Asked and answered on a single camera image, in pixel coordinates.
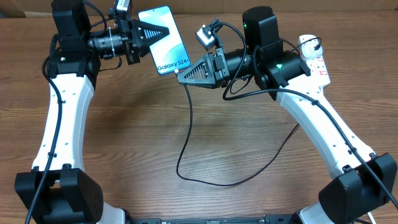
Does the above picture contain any blue Samsung Galaxy smartphone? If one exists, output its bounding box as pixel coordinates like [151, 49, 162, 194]
[138, 6, 191, 75]

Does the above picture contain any black USB charging cable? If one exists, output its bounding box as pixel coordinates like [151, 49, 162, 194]
[175, 37, 322, 187]

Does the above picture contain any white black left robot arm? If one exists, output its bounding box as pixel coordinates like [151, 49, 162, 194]
[14, 1, 170, 223]

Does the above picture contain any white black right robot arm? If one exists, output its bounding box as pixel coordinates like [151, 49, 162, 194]
[176, 6, 397, 223]

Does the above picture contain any white USB charger plug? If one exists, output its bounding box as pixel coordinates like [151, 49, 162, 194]
[298, 34, 323, 61]

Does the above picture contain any white power strip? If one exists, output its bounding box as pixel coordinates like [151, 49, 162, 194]
[306, 56, 331, 88]

